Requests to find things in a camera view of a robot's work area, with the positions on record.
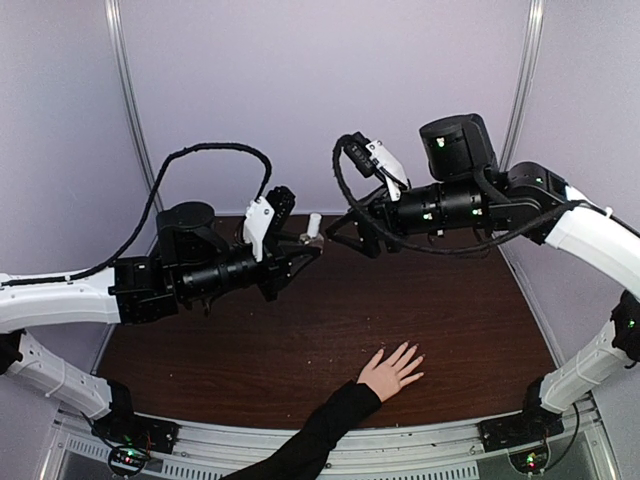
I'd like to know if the glitter nail polish bottle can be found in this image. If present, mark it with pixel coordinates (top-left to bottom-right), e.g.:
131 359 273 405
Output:
299 212 324 250

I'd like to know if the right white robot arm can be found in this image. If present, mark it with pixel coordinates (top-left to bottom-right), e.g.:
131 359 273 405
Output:
327 113 639 442

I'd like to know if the black sleeved forearm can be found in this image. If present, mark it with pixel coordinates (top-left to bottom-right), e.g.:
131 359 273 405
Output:
225 381 382 480

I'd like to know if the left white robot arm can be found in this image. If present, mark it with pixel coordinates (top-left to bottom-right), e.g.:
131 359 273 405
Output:
1 187 323 444

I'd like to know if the person's bare hand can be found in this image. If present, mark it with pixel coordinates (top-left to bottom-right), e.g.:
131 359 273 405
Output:
356 341 424 403

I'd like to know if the left round circuit board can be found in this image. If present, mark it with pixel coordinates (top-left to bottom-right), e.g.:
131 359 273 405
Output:
107 445 150 476

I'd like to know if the round circuit board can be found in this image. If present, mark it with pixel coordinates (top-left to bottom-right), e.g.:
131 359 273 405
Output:
107 445 150 476
508 445 550 476

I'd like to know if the right round circuit board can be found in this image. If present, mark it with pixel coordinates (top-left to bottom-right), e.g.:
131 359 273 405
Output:
508 445 550 476

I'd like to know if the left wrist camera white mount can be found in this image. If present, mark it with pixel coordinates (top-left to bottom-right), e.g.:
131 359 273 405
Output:
242 196 275 263

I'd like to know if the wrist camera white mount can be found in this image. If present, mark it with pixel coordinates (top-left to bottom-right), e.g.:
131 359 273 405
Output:
242 196 275 263
343 132 410 202

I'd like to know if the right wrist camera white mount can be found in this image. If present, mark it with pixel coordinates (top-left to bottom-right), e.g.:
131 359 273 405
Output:
343 132 410 202

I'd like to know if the right black sleeved cable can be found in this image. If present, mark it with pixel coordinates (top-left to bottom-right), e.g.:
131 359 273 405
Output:
332 133 584 254

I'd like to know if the black sleeved cable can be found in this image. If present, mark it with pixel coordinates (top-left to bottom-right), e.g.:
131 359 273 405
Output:
67 143 273 284
332 133 584 254

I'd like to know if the left black sleeved cable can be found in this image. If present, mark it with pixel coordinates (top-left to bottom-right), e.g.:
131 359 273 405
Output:
67 143 273 284

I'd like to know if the left aluminium frame post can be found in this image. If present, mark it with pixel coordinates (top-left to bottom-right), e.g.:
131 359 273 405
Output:
104 0 155 193

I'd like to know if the aluminium frame post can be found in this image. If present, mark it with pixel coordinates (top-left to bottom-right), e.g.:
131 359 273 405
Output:
497 0 546 170
104 0 155 193

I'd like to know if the aluminium front rail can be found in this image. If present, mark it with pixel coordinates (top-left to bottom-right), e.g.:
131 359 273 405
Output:
38 398 618 479

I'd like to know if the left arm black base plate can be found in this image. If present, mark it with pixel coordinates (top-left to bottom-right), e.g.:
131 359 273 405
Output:
93 415 179 454

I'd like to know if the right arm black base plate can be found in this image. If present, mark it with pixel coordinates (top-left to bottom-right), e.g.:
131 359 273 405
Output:
478 412 565 452

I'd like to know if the right aluminium frame post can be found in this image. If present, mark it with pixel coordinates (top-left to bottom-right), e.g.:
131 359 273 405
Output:
497 0 546 170

